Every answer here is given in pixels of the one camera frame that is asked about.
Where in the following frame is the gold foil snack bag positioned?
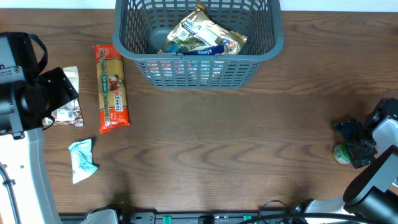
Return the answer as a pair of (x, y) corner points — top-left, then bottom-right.
(158, 2), (247, 55)

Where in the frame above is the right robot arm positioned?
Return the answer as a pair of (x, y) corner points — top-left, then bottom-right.
(295, 98), (397, 223)

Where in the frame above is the Kleenex tissue multipack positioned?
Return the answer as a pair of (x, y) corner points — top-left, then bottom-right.
(142, 60), (224, 87)

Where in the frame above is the grey plastic basket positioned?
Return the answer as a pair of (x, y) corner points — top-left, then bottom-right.
(113, 0), (284, 89)

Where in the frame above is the teal white small sachet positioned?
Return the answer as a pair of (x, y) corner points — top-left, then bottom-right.
(68, 139), (98, 184)

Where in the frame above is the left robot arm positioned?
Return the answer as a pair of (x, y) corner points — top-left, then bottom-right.
(1, 32), (78, 223)

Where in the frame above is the orange spaghetti packet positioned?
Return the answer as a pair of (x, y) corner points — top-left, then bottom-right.
(93, 45), (130, 134)

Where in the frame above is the white brown nuts bag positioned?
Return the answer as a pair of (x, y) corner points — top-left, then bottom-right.
(52, 66), (84, 127)

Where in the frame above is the green lid jar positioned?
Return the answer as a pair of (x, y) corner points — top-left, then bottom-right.
(333, 143), (351, 164)

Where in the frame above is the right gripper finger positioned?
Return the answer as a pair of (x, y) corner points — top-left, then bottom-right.
(332, 119), (363, 139)
(346, 142), (377, 169)

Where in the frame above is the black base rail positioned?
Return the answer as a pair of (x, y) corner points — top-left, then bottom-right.
(60, 210), (292, 224)

